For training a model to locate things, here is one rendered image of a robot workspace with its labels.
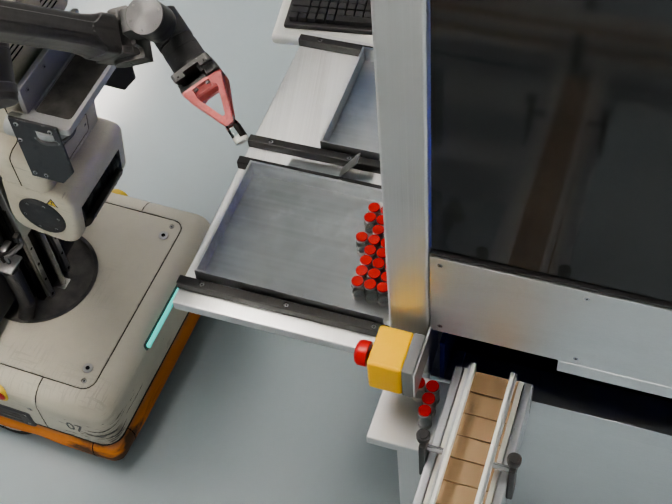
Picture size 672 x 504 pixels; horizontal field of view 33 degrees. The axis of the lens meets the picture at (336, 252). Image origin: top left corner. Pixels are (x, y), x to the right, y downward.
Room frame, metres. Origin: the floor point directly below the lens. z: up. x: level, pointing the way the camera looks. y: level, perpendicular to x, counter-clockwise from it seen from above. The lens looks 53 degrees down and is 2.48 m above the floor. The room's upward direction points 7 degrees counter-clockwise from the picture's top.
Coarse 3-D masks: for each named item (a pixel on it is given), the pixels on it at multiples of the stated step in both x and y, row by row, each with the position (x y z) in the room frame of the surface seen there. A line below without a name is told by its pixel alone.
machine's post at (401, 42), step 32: (384, 0) 0.95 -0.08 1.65; (416, 0) 0.93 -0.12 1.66; (384, 32) 0.95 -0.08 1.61; (416, 32) 0.93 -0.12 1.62; (384, 64) 0.95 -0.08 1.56; (416, 64) 0.93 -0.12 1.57; (384, 96) 0.95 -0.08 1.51; (416, 96) 0.93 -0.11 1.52; (384, 128) 0.95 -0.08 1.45; (416, 128) 0.93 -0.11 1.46; (384, 160) 0.95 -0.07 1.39; (416, 160) 0.93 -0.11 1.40; (384, 192) 0.95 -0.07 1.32; (416, 192) 0.93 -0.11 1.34; (384, 224) 0.95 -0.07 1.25; (416, 224) 0.93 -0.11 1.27; (416, 256) 0.93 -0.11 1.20; (416, 288) 0.93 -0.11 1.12; (416, 320) 0.93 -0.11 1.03; (416, 480) 0.94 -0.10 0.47
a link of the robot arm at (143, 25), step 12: (144, 0) 1.29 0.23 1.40; (156, 0) 1.29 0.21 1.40; (108, 12) 1.36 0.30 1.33; (120, 12) 1.29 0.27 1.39; (132, 12) 1.28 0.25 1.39; (144, 12) 1.28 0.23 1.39; (156, 12) 1.27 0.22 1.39; (168, 12) 1.29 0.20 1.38; (132, 24) 1.27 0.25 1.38; (144, 24) 1.26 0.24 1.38; (156, 24) 1.26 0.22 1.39; (168, 24) 1.28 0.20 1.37; (132, 36) 1.28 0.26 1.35; (144, 36) 1.26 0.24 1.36; (156, 36) 1.27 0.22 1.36; (168, 36) 1.28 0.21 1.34; (144, 48) 1.30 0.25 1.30; (120, 60) 1.30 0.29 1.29; (132, 60) 1.29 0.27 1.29; (144, 60) 1.30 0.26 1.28
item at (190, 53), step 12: (180, 36) 1.30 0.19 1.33; (192, 36) 1.30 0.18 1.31; (168, 48) 1.28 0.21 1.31; (180, 48) 1.28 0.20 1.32; (192, 48) 1.28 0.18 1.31; (168, 60) 1.28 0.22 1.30; (180, 60) 1.26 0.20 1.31; (192, 60) 1.26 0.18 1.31; (204, 60) 1.24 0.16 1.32; (180, 72) 1.23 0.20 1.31; (192, 72) 1.25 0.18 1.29
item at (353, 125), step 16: (368, 48) 1.66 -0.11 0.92; (368, 64) 1.65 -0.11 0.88; (352, 80) 1.59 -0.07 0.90; (368, 80) 1.60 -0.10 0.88; (352, 96) 1.56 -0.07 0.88; (368, 96) 1.56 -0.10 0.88; (336, 112) 1.50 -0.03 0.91; (352, 112) 1.52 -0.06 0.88; (368, 112) 1.52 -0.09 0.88; (336, 128) 1.49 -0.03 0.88; (352, 128) 1.48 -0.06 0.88; (368, 128) 1.48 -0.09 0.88; (320, 144) 1.43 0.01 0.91; (336, 144) 1.42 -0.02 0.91; (352, 144) 1.44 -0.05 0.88; (368, 144) 1.44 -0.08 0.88
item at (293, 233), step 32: (256, 192) 1.35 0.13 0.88; (288, 192) 1.34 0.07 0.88; (320, 192) 1.33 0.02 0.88; (352, 192) 1.31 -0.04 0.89; (224, 224) 1.27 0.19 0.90; (256, 224) 1.28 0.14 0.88; (288, 224) 1.27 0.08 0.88; (320, 224) 1.26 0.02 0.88; (352, 224) 1.25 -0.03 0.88; (224, 256) 1.21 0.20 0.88; (256, 256) 1.20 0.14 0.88; (288, 256) 1.20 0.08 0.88; (320, 256) 1.19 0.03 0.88; (352, 256) 1.18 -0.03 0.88; (256, 288) 1.12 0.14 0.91; (288, 288) 1.13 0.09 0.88; (320, 288) 1.12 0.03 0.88; (384, 320) 1.04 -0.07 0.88
